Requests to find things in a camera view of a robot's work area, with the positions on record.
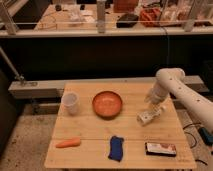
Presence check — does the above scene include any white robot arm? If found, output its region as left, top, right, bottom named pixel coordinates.
left=146, top=68, right=213, bottom=134

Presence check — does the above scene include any white plastic bottle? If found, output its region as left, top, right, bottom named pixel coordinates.
left=137, top=106, right=166, bottom=125

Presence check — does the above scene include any black rectangular box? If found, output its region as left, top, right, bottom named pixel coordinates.
left=145, top=142, right=177, bottom=157

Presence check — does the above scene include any black bag on bench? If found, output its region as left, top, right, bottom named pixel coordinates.
left=116, top=13, right=138, bottom=28

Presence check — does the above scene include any metal clamp stand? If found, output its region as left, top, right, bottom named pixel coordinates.
left=0, top=46, right=38, bottom=86

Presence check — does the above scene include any translucent plastic cup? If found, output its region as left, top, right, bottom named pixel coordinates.
left=61, top=92, right=79, bottom=115

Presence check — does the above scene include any orange carrot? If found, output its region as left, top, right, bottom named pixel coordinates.
left=55, top=138, right=81, bottom=148

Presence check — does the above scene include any blue cloth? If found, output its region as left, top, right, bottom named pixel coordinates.
left=108, top=136, right=124, bottom=162

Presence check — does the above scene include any grey metal post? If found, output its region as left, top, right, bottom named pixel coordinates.
left=97, top=0, right=106, bottom=33

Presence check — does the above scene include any wooden table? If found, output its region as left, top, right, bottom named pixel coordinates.
left=45, top=82, right=196, bottom=169

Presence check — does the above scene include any orange ceramic bowl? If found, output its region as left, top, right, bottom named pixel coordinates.
left=92, top=91, right=123, bottom=118

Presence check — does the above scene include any black device on floor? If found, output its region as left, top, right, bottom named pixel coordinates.
left=198, top=127, right=213, bottom=146

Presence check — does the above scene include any orange tool on bench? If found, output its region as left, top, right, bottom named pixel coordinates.
left=139, top=8, right=160, bottom=27

